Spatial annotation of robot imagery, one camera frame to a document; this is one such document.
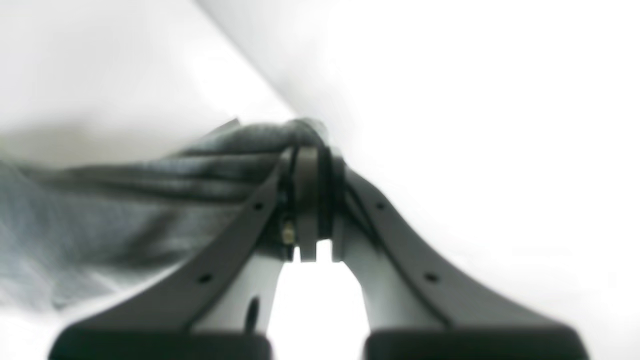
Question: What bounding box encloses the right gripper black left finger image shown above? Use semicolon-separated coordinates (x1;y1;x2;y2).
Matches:
48;146;320;360

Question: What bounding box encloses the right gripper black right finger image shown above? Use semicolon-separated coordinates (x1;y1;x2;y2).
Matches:
320;149;589;360

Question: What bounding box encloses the grey T-shirt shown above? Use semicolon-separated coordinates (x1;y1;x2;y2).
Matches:
0;118;329;313

